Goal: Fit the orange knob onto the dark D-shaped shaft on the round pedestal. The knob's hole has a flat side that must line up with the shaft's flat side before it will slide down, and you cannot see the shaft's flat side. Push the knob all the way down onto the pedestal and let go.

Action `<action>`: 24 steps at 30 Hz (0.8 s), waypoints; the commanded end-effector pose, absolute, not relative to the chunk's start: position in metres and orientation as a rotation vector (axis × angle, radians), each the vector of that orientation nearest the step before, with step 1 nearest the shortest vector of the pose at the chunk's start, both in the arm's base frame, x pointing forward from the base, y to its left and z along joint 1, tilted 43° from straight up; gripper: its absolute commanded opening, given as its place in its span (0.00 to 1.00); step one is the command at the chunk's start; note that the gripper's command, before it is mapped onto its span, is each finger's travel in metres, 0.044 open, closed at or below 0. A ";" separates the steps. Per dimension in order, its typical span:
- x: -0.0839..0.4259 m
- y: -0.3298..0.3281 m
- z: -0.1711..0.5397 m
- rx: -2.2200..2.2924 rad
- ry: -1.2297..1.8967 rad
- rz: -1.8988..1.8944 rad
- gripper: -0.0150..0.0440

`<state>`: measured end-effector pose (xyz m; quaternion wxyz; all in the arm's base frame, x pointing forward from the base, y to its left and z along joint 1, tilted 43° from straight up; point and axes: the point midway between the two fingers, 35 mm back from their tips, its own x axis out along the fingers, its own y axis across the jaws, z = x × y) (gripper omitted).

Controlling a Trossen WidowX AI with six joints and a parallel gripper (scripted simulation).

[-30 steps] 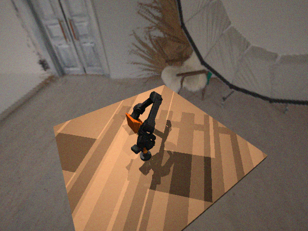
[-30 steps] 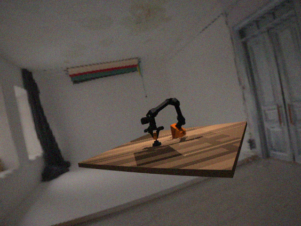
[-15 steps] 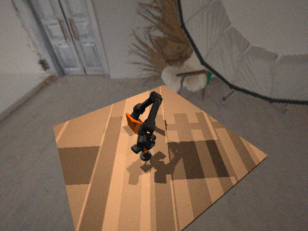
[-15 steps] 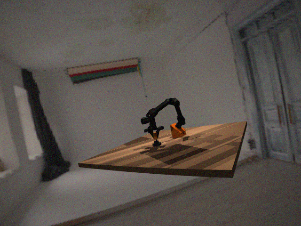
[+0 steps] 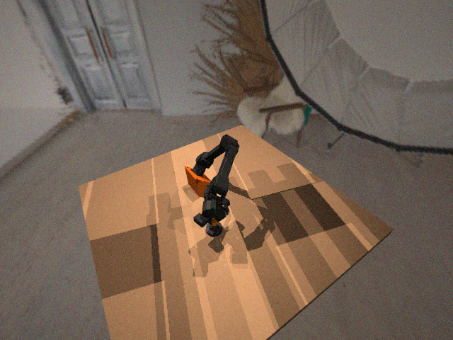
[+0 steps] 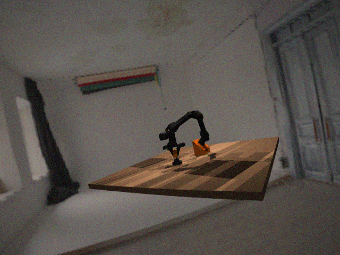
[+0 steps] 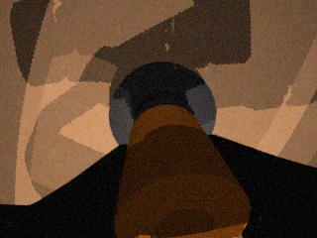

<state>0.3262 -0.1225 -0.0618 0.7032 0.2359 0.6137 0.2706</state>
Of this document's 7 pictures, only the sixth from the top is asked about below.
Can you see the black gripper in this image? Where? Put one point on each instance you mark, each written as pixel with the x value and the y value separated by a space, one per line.
pixel 177 145

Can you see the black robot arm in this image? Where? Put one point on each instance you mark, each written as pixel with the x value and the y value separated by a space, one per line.
pixel 173 127

